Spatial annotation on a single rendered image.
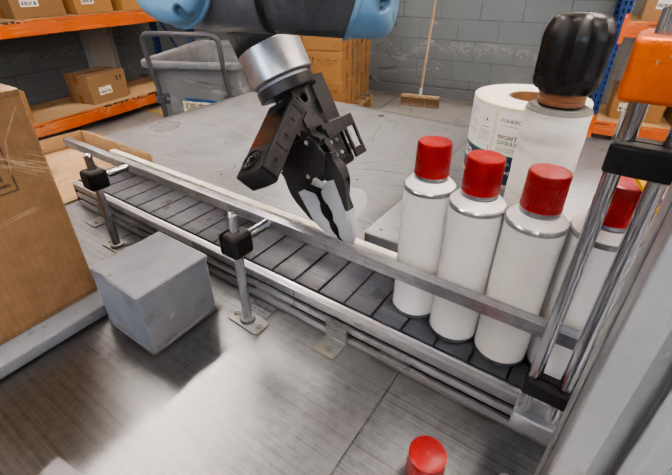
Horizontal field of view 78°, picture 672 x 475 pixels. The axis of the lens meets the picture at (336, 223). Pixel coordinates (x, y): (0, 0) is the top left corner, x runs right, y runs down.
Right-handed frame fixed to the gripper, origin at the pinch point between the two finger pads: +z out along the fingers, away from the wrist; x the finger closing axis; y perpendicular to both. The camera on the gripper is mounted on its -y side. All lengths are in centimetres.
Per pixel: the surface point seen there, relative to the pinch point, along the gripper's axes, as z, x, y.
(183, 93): -64, 175, 113
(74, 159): -31, 75, 5
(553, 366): 15.7, -20.5, -2.3
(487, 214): -0.9, -19.8, -2.7
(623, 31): 12, -4, 355
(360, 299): 7.0, -1.1, -2.7
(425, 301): 8.4, -9.1, -1.4
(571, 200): 15.3, -15.9, 39.8
